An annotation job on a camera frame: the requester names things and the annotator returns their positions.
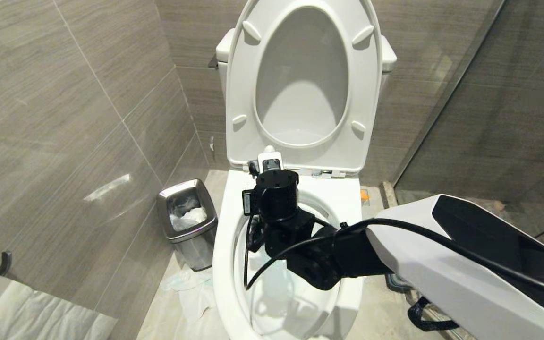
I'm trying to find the white toilet bowl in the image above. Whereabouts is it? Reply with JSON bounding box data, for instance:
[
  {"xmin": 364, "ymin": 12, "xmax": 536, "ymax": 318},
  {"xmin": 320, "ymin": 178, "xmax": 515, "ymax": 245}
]
[{"xmin": 212, "ymin": 168, "xmax": 365, "ymax": 340}]

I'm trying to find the white toilet lid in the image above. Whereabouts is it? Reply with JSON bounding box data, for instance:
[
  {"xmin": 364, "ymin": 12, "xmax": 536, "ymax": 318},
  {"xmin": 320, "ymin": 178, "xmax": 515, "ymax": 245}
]
[{"xmin": 255, "ymin": 7, "xmax": 349, "ymax": 145}]

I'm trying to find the white toilet seat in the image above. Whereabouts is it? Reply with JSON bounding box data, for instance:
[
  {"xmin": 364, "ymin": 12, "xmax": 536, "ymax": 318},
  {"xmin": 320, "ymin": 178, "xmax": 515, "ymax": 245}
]
[{"xmin": 225, "ymin": 0, "xmax": 384, "ymax": 176}]

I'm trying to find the white toilet tank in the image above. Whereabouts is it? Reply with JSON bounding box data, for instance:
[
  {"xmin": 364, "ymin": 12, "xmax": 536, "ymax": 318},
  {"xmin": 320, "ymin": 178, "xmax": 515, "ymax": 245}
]
[{"xmin": 215, "ymin": 27, "xmax": 398, "ymax": 97}]

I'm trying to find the white bin liner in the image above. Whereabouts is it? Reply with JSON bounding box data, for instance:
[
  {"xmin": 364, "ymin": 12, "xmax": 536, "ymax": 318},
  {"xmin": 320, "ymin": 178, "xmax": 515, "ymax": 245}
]
[{"xmin": 168, "ymin": 194, "xmax": 208, "ymax": 232}]

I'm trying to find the silver trash bin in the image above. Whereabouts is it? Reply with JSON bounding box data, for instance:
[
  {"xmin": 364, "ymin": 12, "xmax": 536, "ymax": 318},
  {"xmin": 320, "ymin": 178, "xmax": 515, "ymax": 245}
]
[{"xmin": 156, "ymin": 178, "xmax": 219, "ymax": 272}]

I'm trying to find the crumpled tissue on floor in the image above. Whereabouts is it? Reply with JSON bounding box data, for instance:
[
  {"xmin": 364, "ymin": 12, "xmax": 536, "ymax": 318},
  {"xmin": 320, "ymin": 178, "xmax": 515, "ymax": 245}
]
[{"xmin": 160, "ymin": 264, "xmax": 221, "ymax": 340}]

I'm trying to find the glass shower door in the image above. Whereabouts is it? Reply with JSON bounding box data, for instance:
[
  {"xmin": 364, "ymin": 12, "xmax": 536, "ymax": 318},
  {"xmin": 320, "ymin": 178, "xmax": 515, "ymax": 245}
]
[{"xmin": 391, "ymin": 0, "xmax": 544, "ymax": 251}]

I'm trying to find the white paper sheet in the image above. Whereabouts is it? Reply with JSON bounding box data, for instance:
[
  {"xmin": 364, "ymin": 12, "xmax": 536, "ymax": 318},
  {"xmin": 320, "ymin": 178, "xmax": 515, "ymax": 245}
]
[{"xmin": 0, "ymin": 272, "xmax": 118, "ymax": 340}]

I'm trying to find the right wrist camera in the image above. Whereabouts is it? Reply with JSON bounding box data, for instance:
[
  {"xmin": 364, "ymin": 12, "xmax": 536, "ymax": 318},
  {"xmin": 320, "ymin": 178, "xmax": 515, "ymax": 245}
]
[{"xmin": 248, "ymin": 145, "xmax": 286, "ymax": 176}]

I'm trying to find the black cable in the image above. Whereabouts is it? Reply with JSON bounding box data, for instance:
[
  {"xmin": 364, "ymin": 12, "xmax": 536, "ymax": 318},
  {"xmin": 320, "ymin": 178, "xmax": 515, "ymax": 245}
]
[
  {"xmin": 243, "ymin": 215, "xmax": 544, "ymax": 303},
  {"xmin": 408, "ymin": 297, "xmax": 459, "ymax": 332}
]

